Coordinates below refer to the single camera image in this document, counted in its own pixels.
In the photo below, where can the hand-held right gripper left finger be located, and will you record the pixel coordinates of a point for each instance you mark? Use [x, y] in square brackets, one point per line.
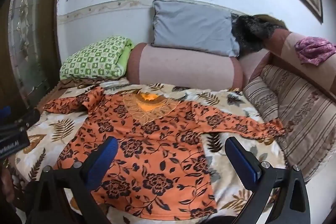
[103, 158]

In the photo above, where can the large striped cushion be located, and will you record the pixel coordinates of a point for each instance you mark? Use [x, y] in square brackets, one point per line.
[302, 108]

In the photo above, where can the purple patterned cloth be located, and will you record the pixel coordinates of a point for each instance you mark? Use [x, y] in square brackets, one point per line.
[315, 52]

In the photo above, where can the pink bolster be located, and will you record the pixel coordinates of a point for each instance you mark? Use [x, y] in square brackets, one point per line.
[183, 66]

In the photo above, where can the grey pillow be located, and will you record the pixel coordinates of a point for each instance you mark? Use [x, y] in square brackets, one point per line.
[194, 27]

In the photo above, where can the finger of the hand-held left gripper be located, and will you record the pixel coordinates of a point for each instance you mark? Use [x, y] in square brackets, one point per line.
[29, 119]

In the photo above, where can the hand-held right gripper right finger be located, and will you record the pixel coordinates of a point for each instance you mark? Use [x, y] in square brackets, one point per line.
[241, 161]

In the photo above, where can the green checkered pillow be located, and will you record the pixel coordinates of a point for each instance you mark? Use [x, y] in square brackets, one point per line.
[94, 58]

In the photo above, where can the olive cloth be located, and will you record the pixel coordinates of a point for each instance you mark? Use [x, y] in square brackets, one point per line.
[270, 19]

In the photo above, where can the wooden door with glass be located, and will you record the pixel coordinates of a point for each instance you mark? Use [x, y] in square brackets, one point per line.
[29, 29]

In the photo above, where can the black furry cloth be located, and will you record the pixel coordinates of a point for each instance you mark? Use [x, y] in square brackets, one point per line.
[249, 32]

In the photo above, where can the small striped cushion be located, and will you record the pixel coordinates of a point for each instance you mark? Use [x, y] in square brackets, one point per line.
[260, 98]

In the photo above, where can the leaf print blanket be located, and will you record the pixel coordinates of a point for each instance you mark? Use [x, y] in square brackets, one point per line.
[65, 127]

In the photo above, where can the orange floral shirt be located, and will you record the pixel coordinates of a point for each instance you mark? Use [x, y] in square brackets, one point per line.
[157, 148]

